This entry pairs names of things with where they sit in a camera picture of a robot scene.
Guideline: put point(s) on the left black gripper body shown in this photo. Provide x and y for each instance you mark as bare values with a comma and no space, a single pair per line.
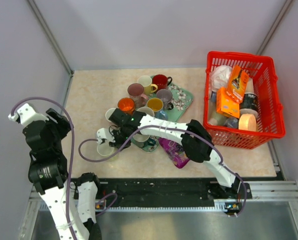
59,129

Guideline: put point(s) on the dark teal mug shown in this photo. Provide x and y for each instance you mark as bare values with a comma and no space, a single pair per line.
144,140

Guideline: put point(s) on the pink cream mug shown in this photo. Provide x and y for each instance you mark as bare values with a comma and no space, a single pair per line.
109,113

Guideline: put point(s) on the orange mug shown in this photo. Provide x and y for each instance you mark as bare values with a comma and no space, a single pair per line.
127,105

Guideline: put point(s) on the light green mug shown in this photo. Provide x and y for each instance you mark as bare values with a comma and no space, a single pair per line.
104,150

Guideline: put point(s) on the cream green mug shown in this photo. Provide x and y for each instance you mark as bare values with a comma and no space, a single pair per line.
146,110

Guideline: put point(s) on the pink floral mug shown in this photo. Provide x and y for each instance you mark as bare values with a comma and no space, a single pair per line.
137,94

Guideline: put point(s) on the blue teal mug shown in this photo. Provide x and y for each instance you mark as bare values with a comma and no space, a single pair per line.
156,105

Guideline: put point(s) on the yellow mug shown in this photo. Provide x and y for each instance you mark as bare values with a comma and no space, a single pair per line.
149,86

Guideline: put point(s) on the mauve grey mug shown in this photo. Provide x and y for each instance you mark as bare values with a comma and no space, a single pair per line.
166,97

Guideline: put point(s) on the red mug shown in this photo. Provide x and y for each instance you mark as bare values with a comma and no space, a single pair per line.
161,81

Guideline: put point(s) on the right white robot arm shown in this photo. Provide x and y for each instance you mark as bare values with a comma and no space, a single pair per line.
194,139

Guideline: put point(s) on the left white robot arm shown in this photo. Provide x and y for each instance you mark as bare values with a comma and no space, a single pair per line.
49,175

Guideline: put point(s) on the purple snack bag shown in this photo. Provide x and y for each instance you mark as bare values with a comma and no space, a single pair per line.
175,152

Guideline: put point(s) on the green floral tray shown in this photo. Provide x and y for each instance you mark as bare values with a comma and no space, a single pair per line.
182,99

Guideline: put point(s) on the small orange box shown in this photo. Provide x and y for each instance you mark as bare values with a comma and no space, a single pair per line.
225,105

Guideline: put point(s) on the white plastic bag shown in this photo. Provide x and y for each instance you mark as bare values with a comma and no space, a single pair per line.
220,76

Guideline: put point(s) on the tape roll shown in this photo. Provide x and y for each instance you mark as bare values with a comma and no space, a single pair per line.
247,122

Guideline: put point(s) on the tall orange box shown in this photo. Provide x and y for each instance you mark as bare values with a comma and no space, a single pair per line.
237,84

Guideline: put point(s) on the black label cup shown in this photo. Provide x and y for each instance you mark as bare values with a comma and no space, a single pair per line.
249,105

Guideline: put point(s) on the red plastic basket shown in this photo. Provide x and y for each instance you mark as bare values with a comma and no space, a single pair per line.
270,120

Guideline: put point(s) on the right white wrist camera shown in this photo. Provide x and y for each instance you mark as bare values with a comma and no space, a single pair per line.
103,135

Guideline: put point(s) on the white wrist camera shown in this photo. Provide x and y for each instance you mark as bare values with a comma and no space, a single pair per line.
26,114
103,135

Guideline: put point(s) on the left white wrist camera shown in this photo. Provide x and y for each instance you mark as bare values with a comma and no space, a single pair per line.
26,114

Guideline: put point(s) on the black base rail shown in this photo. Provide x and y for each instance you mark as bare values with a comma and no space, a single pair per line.
168,192

